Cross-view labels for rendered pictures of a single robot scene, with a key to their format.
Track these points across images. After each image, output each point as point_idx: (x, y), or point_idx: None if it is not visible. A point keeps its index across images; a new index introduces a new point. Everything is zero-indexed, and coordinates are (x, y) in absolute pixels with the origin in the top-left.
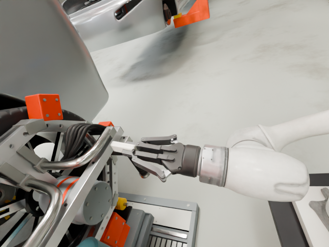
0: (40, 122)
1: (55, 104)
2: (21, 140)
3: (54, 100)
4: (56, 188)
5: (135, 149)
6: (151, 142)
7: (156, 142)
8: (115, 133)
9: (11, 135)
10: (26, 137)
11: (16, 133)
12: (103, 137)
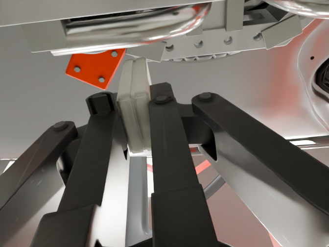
0: (135, 50)
1: (84, 61)
2: (183, 42)
3: (83, 69)
4: (282, 8)
5: (139, 133)
6: (60, 185)
7: (40, 217)
8: (32, 22)
9: (186, 57)
10: (172, 41)
11: (179, 56)
12: (101, 49)
